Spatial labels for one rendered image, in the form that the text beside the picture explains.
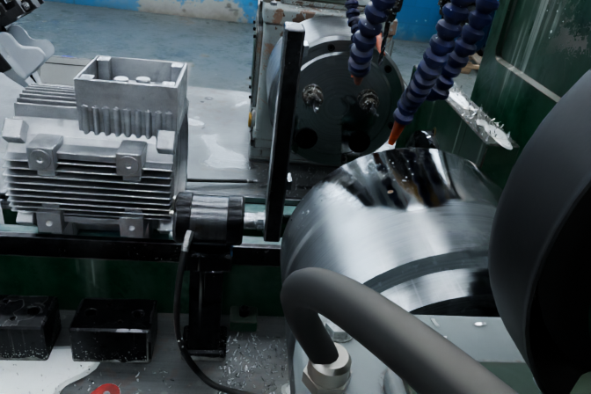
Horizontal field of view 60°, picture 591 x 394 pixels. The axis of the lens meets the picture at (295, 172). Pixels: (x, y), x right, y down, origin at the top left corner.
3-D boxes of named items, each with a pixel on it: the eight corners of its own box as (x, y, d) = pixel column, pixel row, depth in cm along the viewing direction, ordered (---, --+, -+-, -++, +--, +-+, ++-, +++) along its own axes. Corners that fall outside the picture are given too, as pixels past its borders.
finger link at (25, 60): (62, 87, 68) (18, 23, 64) (25, 105, 69) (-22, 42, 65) (69, 79, 71) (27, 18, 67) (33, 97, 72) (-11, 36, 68)
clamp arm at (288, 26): (283, 229, 64) (309, 23, 52) (284, 244, 61) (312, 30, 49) (255, 228, 64) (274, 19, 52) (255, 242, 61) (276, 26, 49)
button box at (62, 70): (149, 99, 94) (151, 71, 94) (142, 92, 87) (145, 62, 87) (52, 91, 92) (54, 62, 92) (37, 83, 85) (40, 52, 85)
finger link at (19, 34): (69, 79, 71) (27, 18, 67) (33, 97, 72) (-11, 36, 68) (76, 72, 74) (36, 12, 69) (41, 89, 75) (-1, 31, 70)
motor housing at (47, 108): (188, 187, 85) (191, 77, 76) (171, 259, 68) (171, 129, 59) (62, 179, 82) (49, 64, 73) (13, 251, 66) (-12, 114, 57)
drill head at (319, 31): (360, 108, 128) (378, 6, 116) (395, 181, 96) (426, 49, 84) (259, 100, 125) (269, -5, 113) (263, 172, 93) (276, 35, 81)
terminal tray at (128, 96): (186, 111, 74) (187, 62, 70) (176, 142, 64) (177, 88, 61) (100, 104, 72) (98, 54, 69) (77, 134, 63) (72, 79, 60)
